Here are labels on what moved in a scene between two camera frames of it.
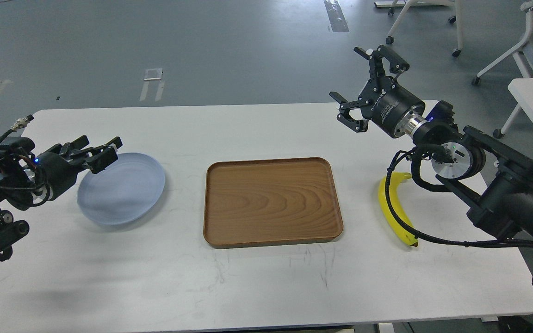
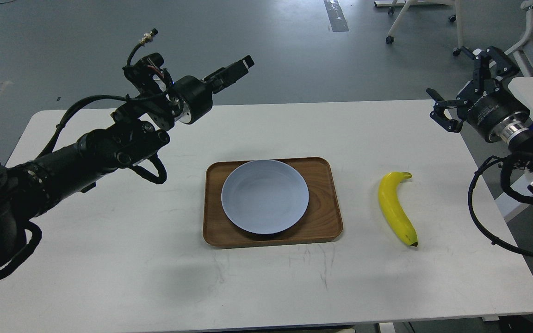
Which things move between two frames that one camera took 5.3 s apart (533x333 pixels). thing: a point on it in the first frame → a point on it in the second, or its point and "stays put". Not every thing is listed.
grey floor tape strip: x=337 y=16 stays put
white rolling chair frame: x=458 y=4 stays put
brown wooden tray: x=263 y=202 stays put
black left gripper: x=58 y=169 → x=197 y=96
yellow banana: x=404 y=232 stays put
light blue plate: x=124 y=193 → x=265 y=196
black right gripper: x=384 y=101 → x=501 y=114
